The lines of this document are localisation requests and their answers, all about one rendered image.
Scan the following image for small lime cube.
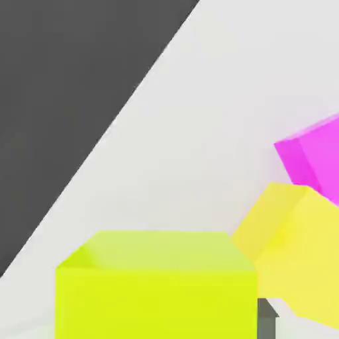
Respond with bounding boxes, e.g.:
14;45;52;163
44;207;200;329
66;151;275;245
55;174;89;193
55;230;258;339

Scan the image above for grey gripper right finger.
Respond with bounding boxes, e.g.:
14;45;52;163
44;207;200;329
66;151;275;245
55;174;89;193
257;297;297;339

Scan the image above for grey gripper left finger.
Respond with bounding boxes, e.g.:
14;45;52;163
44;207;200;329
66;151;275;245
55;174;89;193
35;324;56;339

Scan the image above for small yellow cube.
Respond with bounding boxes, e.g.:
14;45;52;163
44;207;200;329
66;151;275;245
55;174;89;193
231;181;339;331

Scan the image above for small magenta cube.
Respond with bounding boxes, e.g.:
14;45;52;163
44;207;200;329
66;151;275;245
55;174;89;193
273;113;339;207

